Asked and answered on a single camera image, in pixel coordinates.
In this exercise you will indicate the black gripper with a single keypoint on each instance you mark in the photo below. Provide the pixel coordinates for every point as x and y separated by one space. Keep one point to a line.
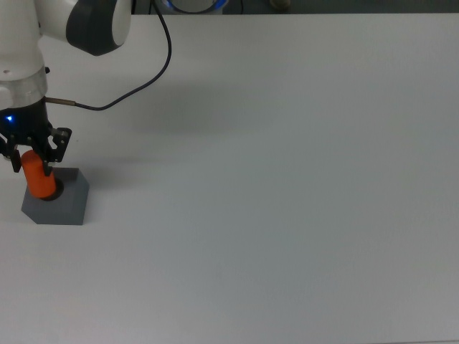
28 122

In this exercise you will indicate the orange cylinder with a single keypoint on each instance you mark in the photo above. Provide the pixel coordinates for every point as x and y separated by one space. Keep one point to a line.
37 179

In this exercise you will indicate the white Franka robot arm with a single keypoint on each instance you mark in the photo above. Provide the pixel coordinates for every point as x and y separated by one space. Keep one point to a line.
21 43

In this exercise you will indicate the grey block with round hole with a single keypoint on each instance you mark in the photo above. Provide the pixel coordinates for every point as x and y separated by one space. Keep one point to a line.
68 208

